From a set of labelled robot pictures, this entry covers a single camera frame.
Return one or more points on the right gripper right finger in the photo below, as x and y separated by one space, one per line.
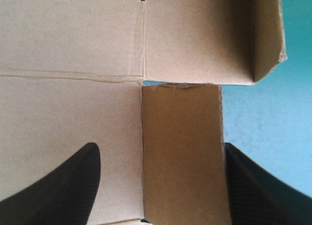
263 198

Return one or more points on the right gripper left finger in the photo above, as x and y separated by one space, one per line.
61 190

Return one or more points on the brown cardboard box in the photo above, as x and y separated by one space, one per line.
73 39

